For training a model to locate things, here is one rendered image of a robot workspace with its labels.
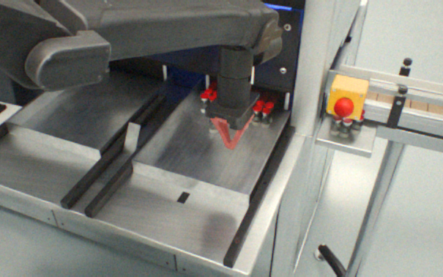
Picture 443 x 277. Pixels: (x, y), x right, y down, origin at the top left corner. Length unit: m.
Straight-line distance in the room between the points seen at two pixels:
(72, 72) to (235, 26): 0.29
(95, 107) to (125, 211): 0.37
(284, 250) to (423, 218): 0.97
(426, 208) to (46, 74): 2.02
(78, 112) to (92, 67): 0.76
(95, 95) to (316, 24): 0.61
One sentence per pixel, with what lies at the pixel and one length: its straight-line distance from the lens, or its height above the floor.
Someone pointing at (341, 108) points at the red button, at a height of 1.00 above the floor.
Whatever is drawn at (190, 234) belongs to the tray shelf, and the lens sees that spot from 0.82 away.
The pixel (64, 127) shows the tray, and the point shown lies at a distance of 1.10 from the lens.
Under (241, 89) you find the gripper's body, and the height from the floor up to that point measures 1.13.
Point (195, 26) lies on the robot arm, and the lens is 0.53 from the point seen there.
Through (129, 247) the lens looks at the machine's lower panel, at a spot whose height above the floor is 0.14.
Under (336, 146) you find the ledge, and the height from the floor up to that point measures 0.87.
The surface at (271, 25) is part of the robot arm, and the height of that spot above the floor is 1.25.
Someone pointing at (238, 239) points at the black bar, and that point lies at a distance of 0.79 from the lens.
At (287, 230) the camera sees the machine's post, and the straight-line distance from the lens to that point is 1.29.
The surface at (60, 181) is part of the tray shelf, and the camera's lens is 0.97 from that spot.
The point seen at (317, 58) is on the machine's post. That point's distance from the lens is 0.92.
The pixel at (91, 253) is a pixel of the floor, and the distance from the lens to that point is 1.95.
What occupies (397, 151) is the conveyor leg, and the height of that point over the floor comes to 0.79.
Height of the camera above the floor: 1.53
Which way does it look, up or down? 40 degrees down
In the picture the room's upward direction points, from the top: straight up
